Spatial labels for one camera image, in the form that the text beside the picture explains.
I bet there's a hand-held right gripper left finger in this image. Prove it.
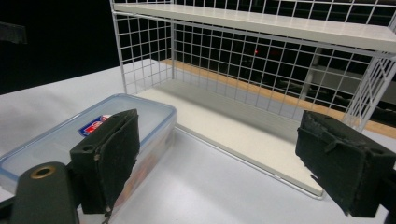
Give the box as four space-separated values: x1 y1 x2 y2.
69 108 141 216

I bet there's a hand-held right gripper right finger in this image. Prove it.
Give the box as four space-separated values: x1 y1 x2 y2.
294 110 396 218

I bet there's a clear plastic food container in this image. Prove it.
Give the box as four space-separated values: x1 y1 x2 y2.
0 93 177 218

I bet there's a white wire shelf rack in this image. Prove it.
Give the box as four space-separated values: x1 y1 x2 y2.
109 0 396 200

